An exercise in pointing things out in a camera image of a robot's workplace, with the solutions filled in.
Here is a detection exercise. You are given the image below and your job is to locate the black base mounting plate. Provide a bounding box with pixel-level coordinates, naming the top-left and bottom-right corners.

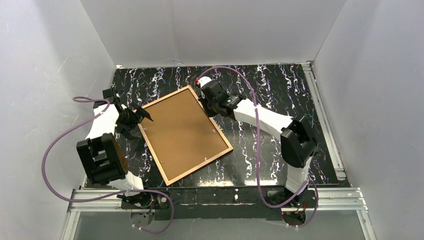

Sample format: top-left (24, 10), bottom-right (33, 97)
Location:
top-left (118, 186), bottom-right (317, 221)

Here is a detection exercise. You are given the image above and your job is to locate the black picture frame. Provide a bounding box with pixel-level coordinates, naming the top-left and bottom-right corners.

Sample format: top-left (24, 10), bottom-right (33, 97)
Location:
top-left (138, 85), bottom-right (234, 186)

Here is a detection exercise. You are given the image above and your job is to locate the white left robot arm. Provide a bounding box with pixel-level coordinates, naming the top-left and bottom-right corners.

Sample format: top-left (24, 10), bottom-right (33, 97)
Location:
top-left (76, 88), bottom-right (152, 201)

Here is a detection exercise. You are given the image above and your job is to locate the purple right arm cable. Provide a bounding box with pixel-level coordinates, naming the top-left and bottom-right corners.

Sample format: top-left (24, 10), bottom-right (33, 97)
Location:
top-left (198, 66), bottom-right (320, 228)

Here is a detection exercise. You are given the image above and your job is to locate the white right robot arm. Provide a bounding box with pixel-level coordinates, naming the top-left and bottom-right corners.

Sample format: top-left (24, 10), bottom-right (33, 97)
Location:
top-left (195, 76), bottom-right (317, 202)

